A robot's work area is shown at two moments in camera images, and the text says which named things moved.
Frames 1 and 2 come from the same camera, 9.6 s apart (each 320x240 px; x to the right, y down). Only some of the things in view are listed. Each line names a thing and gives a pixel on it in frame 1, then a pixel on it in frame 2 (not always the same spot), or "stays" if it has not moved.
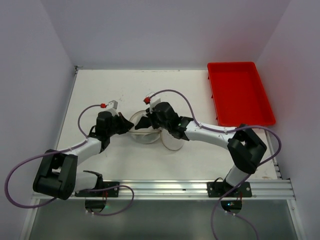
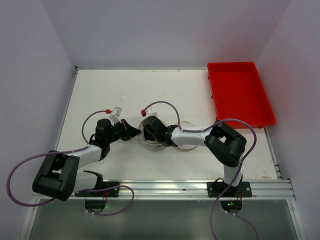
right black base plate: x=217 y=189 stays
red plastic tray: x=238 y=94 stays
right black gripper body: x=150 y=118 to x=149 y=125
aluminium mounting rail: x=161 y=190 stays
